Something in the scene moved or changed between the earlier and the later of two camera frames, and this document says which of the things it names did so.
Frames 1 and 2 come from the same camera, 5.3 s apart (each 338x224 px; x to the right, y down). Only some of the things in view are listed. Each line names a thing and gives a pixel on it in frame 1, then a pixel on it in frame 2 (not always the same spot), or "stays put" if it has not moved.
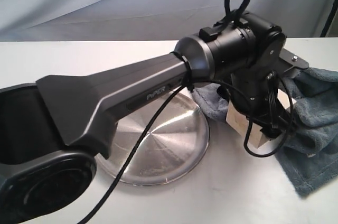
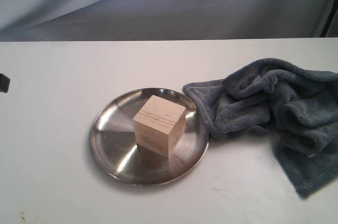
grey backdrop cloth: [153, 6] stays put
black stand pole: [329, 18] stays put
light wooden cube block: [238, 119] -> [159, 126]
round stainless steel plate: [173, 148] stays put
